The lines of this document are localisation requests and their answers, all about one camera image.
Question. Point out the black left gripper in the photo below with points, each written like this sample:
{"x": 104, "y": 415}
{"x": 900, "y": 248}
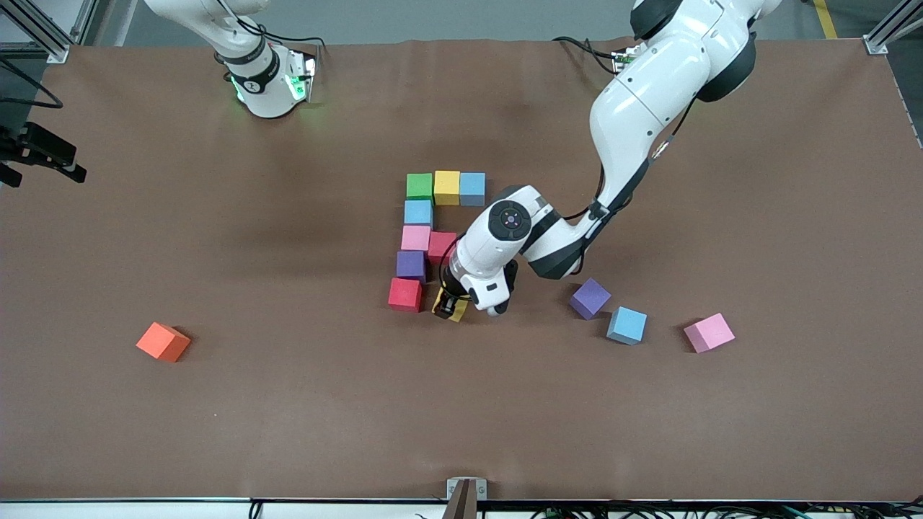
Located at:
{"x": 453, "y": 293}

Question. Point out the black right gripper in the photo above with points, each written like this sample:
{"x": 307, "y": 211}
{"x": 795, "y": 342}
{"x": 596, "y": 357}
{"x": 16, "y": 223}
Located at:
{"x": 9, "y": 148}

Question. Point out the yellow foam cube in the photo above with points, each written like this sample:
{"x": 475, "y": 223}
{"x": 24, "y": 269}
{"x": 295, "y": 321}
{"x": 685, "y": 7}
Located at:
{"x": 447, "y": 188}
{"x": 464, "y": 311}

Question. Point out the red foam cube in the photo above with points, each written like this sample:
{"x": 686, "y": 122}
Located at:
{"x": 440, "y": 247}
{"x": 404, "y": 294}

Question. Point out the purple foam cube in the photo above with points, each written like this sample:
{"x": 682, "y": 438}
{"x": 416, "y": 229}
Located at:
{"x": 590, "y": 298}
{"x": 411, "y": 265}

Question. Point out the pink foam cube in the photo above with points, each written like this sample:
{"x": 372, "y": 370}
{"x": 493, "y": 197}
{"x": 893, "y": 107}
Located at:
{"x": 709, "y": 332}
{"x": 416, "y": 238}

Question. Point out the blue foam cube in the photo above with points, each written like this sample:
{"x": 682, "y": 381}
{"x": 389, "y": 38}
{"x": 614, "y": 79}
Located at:
{"x": 626, "y": 325}
{"x": 472, "y": 189}
{"x": 418, "y": 213}

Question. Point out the green foam cube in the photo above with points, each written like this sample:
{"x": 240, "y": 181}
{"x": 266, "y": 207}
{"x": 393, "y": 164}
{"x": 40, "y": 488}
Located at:
{"x": 419, "y": 185}

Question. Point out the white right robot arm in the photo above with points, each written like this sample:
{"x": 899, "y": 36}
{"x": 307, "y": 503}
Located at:
{"x": 263, "y": 94}

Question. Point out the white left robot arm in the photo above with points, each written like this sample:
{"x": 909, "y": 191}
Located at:
{"x": 634, "y": 115}

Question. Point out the brown table cover sheet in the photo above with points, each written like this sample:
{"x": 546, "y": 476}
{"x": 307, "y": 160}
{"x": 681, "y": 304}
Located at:
{"x": 433, "y": 432}

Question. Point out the orange foam cube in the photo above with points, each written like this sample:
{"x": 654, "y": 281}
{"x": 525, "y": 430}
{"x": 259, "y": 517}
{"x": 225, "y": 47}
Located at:
{"x": 163, "y": 342}

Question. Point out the aluminium frame post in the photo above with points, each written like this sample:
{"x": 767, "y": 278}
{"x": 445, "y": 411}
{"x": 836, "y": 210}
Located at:
{"x": 43, "y": 40}
{"x": 883, "y": 36}

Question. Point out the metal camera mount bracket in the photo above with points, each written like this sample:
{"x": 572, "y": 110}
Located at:
{"x": 466, "y": 497}

